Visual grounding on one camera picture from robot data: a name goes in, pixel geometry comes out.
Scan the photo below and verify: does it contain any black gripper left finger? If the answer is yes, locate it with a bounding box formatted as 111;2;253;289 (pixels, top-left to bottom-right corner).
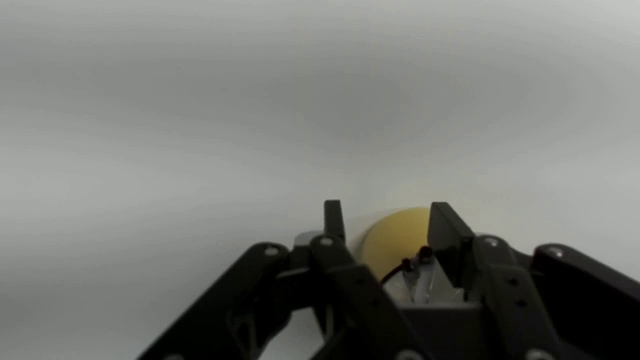
135;197;427;360

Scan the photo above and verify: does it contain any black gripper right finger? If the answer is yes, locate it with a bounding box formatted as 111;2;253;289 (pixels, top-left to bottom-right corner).
425;199;640;360

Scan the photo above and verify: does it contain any yellow enamel cup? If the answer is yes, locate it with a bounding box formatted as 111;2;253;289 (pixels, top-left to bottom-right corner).
355;206;468;307

